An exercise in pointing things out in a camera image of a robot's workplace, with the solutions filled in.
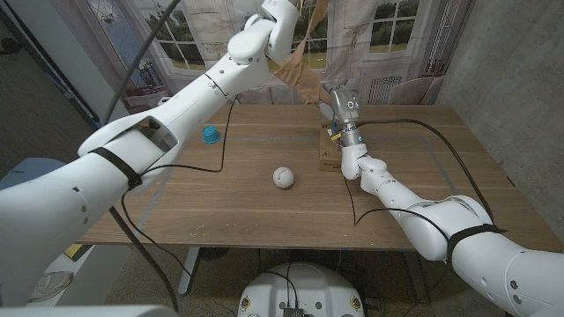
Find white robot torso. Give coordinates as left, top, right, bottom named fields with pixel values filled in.
left=237, top=262, right=366, bottom=317

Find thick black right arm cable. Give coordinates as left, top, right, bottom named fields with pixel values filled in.
left=356, top=118, right=497, bottom=225

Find blue bin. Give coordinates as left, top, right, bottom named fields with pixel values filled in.
left=0, top=157, right=67, bottom=190

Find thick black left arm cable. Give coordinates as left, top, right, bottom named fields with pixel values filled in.
left=100, top=0, right=182, bottom=313

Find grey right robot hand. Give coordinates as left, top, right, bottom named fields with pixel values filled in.
left=317, top=77, right=363, bottom=133

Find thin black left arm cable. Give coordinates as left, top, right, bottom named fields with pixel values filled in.
left=119, top=94, right=239, bottom=317

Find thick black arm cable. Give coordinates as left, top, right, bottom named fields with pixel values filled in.
left=100, top=0, right=182, bottom=313
left=356, top=118, right=497, bottom=225

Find white ball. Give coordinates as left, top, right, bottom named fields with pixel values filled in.
left=272, top=166, right=295, bottom=190

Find white sneakers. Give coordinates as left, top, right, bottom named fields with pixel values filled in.
left=28, top=270, right=75, bottom=304

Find white table leg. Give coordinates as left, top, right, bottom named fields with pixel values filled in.
left=177, top=246, right=202, bottom=296
left=403, top=251, right=431, bottom=305

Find tan fabric arm wrap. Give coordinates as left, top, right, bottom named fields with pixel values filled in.
left=273, top=0, right=331, bottom=106

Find printed window backdrop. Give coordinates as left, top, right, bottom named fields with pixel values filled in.
left=48, top=0, right=475, bottom=133

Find brown cardboard box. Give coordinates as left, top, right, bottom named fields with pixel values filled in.
left=318, top=122, right=345, bottom=173

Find yellow and black floor object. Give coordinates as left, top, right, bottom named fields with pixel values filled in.
left=63, top=243, right=85, bottom=261

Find small blue cup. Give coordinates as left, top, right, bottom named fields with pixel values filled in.
left=202, top=125, right=222, bottom=145

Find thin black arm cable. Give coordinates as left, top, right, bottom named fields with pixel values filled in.
left=342, top=175, right=450, bottom=243
left=119, top=94, right=239, bottom=317

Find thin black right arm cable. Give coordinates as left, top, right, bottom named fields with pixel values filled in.
left=342, top=175, right=450, bottom=243

